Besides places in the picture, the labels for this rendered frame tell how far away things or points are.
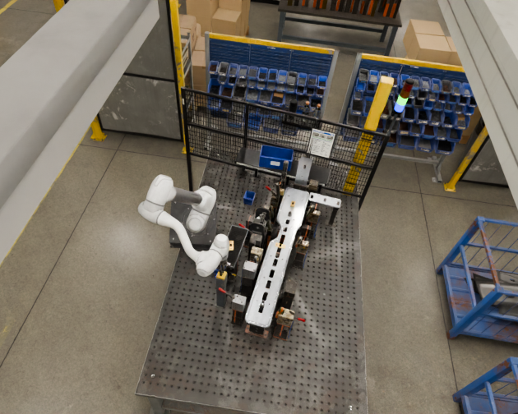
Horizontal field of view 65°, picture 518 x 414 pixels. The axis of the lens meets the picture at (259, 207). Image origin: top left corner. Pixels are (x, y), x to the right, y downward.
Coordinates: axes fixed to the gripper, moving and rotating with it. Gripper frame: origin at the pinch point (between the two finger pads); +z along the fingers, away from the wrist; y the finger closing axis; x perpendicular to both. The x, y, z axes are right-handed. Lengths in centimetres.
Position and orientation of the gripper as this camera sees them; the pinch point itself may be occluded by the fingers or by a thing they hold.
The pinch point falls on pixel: (221, 272)
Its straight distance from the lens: 291.3
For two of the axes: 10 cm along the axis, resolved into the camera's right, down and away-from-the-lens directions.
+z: -0.7, 6.4, 7.6
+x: 2.7, -7.2, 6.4
